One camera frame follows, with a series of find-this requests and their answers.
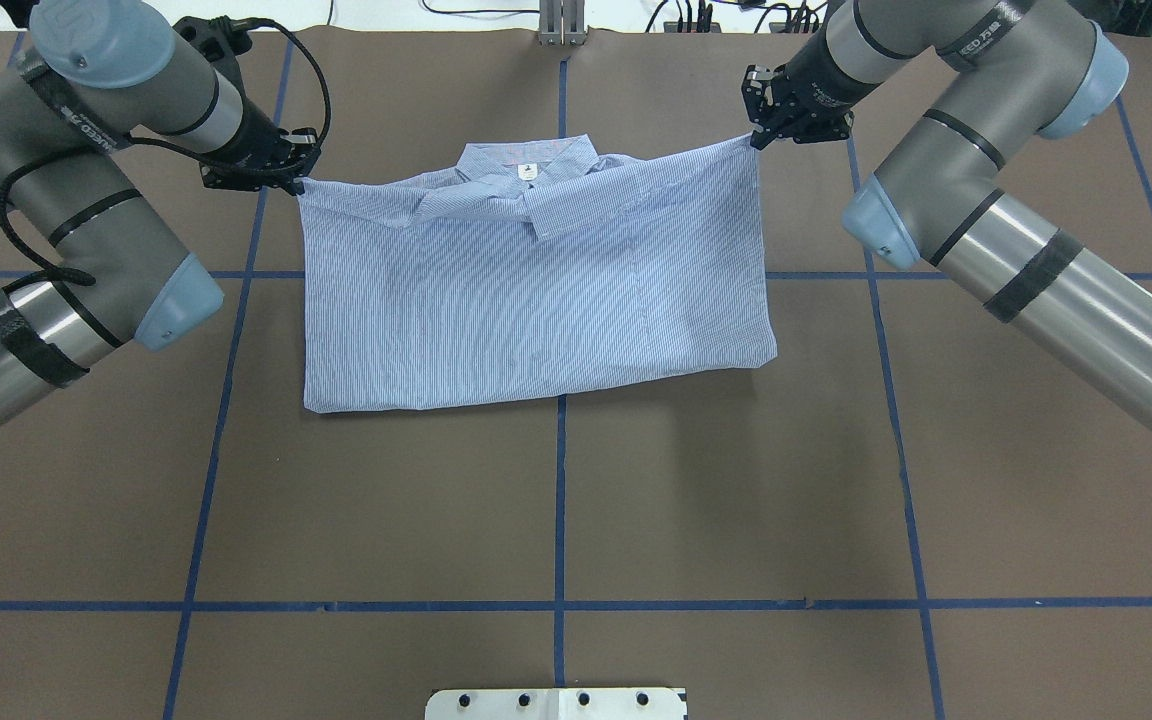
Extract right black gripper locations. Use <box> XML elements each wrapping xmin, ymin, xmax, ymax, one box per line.
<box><xmin>742</xmin><ymin>40</ymin><xmax>855</xmax><ymax>151</ymax></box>

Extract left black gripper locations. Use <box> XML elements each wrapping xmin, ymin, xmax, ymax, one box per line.
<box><xmin>200</xmin><ymin>100</ymin><xmax>323</xmax><ymax>196</ymax></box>

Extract blue striped button shirt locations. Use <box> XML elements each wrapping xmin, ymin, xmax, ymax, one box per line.
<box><xmin>300</xmin><ymin>135</ymin><xmax>776</xmax><ymax>414</ymax></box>

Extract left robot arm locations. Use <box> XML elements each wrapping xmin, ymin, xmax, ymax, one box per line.
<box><xmin>0</xmin><ymin>1</ymin><xmax>329</xmax><ymax>427</ymax></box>

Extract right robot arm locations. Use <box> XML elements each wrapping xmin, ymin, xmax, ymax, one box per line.
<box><xmin>741</xmin><ymin>1</ymin><xmax>1152</xmax><ymax>432</ymax></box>

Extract black cables on desk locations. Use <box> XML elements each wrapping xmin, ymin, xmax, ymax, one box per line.
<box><xmin>422</xmin><ymin>0</ymin><xmax>882</xmax><ymax>35</ymax></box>

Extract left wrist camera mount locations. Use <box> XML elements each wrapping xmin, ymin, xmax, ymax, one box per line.
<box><xmin>172</xmin><ymin>15</ymin><xmax>256</xmax><ymax>94</ymax></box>

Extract grey aluminium frame post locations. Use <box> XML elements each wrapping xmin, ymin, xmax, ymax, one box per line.
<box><xmin>538</xmin><ymin>0</ymin><xmax>588</xmax><ymax>47</ymax></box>

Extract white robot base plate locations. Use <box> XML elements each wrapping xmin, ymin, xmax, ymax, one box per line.
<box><xmin>424</xmin><ymin>687</ymin><xmax>689</xmax><ymax>719</ymax></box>

